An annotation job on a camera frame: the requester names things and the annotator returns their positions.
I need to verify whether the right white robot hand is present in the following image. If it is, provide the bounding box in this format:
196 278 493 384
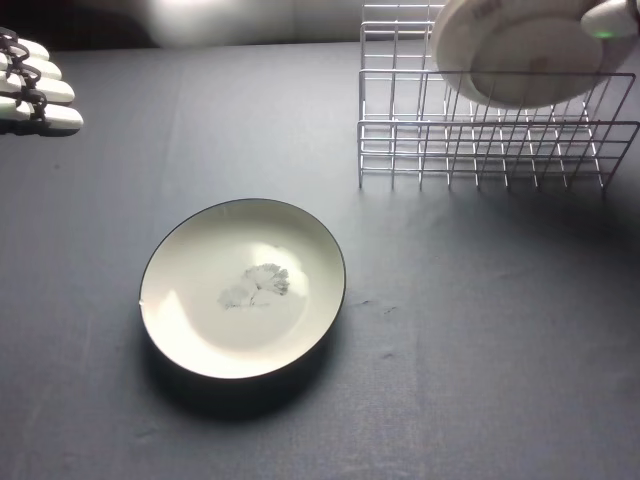
579 0 640 41

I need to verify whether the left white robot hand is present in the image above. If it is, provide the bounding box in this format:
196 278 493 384
0 27 85 137

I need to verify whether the white plate with dark rim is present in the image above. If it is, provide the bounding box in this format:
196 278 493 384
429 0 640 109
138 198 348 381

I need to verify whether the grey table cloth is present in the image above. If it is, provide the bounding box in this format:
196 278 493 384
0 42 640 480

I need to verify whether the white wire dish rack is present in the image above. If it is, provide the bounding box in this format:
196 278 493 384
357 3 640 199

